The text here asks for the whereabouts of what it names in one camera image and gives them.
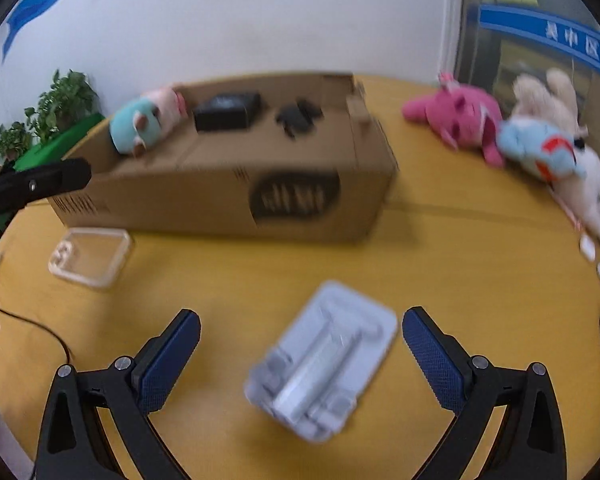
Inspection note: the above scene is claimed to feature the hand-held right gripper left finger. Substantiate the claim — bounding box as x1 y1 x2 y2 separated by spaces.
35 308 202 480

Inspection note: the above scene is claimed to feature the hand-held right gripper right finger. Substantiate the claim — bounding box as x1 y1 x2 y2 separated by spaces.
402 306 568 480

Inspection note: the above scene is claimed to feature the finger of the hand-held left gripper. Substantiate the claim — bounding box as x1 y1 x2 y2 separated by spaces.
0 157 93 231

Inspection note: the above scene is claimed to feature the brown cardboard box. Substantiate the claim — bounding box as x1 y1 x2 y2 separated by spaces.
47 72 400 246

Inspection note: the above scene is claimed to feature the green stand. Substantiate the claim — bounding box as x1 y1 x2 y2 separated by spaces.
10 112 106 171

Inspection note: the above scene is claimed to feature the green potted plant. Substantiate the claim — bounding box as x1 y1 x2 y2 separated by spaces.
0 121 33 163
24 69 101 143

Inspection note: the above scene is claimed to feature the clear plastic container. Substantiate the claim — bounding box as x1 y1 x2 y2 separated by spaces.
48 227 133 289

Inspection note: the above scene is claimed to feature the blue and pink plush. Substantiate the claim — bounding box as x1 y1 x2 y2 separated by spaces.
109 86 190 159

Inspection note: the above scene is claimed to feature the pink pen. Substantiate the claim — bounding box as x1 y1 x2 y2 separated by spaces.
560 195 587 233

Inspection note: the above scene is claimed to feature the black box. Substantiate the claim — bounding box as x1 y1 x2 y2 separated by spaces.
194 91 265 133

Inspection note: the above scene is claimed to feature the white plush dog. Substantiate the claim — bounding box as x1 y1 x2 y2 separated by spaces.
550 145 600 241

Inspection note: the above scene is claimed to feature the blue plush with red band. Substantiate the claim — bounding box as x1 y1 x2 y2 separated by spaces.
497 117 588 183

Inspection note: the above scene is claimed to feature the pink plush bear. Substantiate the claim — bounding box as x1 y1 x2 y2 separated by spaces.
402 72 506 168

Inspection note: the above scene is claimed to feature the black clip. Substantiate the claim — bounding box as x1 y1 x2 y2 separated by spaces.
275 97 325 140

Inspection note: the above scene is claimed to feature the cream plush rabbit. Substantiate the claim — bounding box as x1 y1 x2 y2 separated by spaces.
511 69 588 136

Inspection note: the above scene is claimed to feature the blue door sign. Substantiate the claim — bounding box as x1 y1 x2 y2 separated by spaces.
479 4 600 86

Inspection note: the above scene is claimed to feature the black cable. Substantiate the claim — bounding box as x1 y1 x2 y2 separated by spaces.
0 310 76 363

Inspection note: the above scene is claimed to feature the blue wall decal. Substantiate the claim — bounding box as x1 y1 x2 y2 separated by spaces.
2 0 93 63

